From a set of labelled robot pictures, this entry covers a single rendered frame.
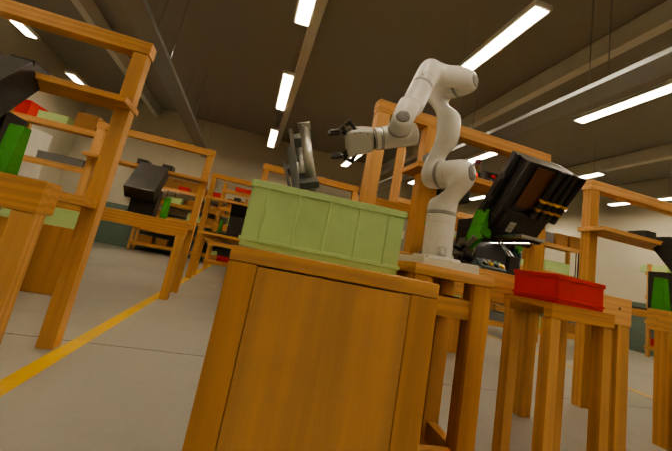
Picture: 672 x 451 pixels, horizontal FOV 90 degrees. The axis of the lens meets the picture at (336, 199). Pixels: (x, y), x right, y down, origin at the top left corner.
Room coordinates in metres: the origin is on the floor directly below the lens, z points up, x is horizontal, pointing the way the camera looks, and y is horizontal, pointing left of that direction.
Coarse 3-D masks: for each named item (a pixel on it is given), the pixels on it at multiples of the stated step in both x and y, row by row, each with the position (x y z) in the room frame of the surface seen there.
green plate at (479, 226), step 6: (480, 210) 2.01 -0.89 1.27; (486, 210) 1.96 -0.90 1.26; (474, 216) 2.05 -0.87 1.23; (480, 216) 1.99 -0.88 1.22; (486, 216) 1.94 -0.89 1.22; (474, 222) 2.02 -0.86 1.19; (480, 222) 1.97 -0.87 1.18; (486, 222) 1.96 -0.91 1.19; (474, 228) 2.00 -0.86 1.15; (480, 228) 1.95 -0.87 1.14; (486, 228) 1.96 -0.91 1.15; (468, 234) 2.03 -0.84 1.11; (474, 234) 1.98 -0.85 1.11; (486, 234) 1.96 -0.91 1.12
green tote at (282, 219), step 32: (256, 192) 0.84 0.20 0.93; (288, 192) 0.84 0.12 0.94; (256, 224) 0.84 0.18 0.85; (288, 224) 0.85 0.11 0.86; (320, 224) 0.86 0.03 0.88; (352, 224) 0.87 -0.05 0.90; (384, 224) 0.88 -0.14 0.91; (320, 256) 0.86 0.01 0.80; (352, 256) 0.86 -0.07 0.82; (384, 256) 0.88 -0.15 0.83
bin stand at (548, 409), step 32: (512, 320) 1.58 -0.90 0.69; (544, 320) 1.41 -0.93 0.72; (576, 320) 1.41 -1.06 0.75; (608, 320) 1.45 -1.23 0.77; (512, 352) 1.58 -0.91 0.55; (544, 352) 1.40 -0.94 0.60; (608, 352) 1.46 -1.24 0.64; (512, 384) 1.58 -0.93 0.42; (544, 384) 1.39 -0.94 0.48; (608, 384) 1.46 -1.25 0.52; (544, 416) 1.38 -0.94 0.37; (608, 416) 1.46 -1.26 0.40; (544, 448) 1.38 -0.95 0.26
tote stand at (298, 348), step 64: (256, 256) 0.82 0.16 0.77; (256, 320) 0.82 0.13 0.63; (320, 320) 0.83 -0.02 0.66; (384, 320) 0.84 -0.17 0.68; (256, 384) 0.82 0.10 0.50; (320, 384) 0.83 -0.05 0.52; (384, 384) 0.84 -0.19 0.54; (192, 448) 0.81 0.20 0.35; (256, 448) 0.83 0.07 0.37; (320, 448) 0.84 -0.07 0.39; (384, 448) 0.85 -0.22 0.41
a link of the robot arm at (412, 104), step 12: (420, 84) 1.18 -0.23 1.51; (408, 96) 1.17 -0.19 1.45; (420, 96) 1.17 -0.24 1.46; (396, 108) 1.08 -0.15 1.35; (408, 108) 1.07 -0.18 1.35; (420, 108) 1.09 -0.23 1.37; (396, 120) 1.06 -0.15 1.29; (408, 120) 1.06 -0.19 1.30; (396, 132) 1.09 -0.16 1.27; (408, 132) 1.10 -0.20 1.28
